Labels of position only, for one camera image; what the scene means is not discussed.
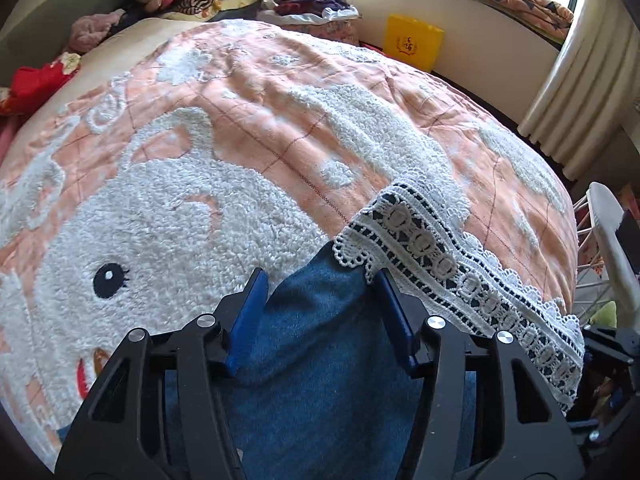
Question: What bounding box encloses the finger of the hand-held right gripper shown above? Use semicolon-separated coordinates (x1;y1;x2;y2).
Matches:
581;324;638;363
565;412;631;456

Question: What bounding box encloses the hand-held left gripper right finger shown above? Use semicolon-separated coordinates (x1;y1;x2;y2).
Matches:
372;267;586;480

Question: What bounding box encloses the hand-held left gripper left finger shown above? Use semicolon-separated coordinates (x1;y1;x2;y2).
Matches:
54;267;271;480

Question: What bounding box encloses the blue denim pants lace trim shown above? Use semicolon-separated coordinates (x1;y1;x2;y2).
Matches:
57;172;586;480

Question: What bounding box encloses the white drying rack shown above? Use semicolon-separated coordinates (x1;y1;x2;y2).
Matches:
570;181;640;332

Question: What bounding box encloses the light green cloth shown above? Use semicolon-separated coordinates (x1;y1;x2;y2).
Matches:
589;301;619;327

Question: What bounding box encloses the peach white tufted blanket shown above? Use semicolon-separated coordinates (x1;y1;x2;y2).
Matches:
0;19;575;473

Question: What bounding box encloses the orange patterned blanket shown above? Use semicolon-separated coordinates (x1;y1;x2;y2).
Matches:
476;0;576;32

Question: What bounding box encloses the yellow paper bag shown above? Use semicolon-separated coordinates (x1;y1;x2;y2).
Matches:
382;14;446;74

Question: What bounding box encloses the red patterned cloth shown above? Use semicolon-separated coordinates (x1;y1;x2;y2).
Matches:
0;52;82;117

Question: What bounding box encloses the purple garment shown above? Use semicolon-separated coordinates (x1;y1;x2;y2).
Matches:
272;0;360;19

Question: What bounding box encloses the pink fuzzy garment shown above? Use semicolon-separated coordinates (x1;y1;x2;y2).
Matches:
67;8;127;54

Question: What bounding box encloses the grey upholstered headboard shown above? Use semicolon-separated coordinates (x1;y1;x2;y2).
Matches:
0;0;147;87

